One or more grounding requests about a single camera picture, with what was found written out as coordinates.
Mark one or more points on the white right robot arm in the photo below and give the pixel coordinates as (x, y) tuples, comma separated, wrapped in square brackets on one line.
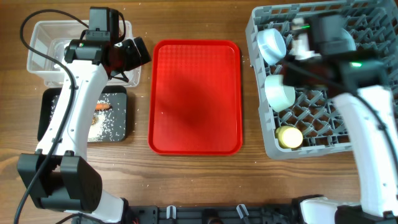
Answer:
[(357, 82)]

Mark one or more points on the orange carrot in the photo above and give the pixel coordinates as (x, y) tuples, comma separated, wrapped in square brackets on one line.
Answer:
[(102, 106)]

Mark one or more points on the red serving tray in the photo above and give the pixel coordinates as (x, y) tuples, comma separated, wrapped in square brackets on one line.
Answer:
[(195, 98)]

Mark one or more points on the black food waste tray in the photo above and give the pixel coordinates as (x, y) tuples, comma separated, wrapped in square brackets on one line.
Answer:
[(49, 102)]

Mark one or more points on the clear plastic waste bin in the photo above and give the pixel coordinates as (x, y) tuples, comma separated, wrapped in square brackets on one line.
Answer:
[(51, 38)]

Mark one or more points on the large light blue plate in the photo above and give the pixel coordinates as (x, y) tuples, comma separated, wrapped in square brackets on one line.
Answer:
[(350, 43)]

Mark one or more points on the green bowl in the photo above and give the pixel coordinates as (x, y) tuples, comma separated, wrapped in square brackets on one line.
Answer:
[(279, 96)]

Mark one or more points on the white rice pile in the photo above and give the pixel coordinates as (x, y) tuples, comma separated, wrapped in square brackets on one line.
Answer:
[(111, 125)]

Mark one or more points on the brown food scrap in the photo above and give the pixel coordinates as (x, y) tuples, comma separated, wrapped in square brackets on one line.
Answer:
[(94, 120)]

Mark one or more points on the yellow cup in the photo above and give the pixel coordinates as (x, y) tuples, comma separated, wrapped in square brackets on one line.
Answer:
[(289, 137)]

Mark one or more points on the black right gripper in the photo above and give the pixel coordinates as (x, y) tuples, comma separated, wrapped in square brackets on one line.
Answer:
[(288, 79)]

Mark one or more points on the grey dishwasher rack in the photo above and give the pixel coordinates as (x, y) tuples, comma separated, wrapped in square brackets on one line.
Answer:
[(372, 25)]

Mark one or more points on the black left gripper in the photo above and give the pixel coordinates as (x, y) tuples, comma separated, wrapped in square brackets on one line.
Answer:
[(135, 59)]

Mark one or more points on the light blue bowl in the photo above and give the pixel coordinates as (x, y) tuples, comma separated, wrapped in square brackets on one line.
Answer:
[(271, 46)]

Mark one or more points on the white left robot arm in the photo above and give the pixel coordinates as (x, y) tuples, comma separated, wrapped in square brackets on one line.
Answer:
[(57, 175)]

